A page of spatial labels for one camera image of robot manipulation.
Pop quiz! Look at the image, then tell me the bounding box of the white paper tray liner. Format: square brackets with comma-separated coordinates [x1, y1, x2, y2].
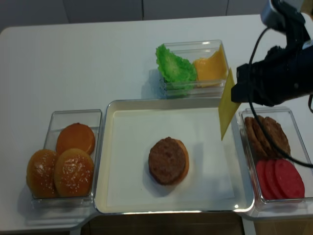
[107, 108, 235, 209]

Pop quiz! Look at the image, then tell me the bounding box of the clear bun container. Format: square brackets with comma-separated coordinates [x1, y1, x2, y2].
[31, 109, 103, 208]

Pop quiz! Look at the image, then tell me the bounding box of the brown patty middle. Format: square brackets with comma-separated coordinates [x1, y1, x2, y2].
[253, 118, 277, 159]

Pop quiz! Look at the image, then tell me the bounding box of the plain bottom bun half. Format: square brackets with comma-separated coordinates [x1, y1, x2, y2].
[56, 123, 95, 155]

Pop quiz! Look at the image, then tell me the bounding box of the red tomato slice left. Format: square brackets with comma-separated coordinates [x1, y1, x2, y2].
[256, 160, 276, 200]

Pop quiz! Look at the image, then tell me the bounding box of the sesame top bun front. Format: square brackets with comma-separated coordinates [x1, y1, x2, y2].
[54, 148, 94, 197]

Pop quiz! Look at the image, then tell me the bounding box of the yellow cheese slice stack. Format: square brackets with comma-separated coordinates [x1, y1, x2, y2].
[193, 45, 228, 88]

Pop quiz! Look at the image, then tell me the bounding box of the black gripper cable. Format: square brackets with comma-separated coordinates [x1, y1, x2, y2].
[247, 27, 313, 168]

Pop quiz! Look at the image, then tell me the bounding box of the brown patty on bun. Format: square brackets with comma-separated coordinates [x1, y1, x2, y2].
[148, 137, 185, 186]

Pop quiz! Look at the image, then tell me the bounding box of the clear patty tomato container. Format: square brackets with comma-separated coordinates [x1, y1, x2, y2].
[238, 107, 313, 218]

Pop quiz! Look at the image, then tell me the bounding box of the brown patty right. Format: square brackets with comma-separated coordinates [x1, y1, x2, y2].
[263, 117, 291, 156]

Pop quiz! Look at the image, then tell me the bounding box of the red tomato slice middle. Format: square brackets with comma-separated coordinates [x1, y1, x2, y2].
[265, 160, 285, 199]

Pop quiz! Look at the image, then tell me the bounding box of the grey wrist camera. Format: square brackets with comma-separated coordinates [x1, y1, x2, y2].
[261, 0, 286, 32]

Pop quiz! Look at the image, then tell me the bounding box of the sesame top bun left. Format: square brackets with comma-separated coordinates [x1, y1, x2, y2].
[26, 149, 59, 199]

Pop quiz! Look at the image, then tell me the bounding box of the red tomato slice right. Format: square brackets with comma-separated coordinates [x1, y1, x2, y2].
[274, 159, 305, 199]

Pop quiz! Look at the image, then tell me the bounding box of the clear lettuce cheese container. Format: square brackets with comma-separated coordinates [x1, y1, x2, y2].
[159, 40, 229, 98]

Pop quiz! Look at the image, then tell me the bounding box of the brown patty left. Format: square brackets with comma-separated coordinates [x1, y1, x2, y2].
[244, 117, 267, 159]

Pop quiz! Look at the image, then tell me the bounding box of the green lettuce leaf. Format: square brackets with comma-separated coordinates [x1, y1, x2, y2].
[156, 44, 197, 90]

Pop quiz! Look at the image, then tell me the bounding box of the sesame bun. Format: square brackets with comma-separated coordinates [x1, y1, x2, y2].
[54, 148, 94, 197]
[26, 149, 59, 199]

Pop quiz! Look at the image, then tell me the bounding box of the white metal serving tray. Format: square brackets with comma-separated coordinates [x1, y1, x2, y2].
[94, 98, 254, 214]

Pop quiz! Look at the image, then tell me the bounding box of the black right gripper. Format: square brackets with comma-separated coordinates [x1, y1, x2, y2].
[231, 40, 313, 107]

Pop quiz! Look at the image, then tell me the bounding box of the red tomato slice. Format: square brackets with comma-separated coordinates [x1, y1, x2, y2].
[265, 160, 285, 199]
[274, 159, 305, 199]
[256, 160, 276, 200]

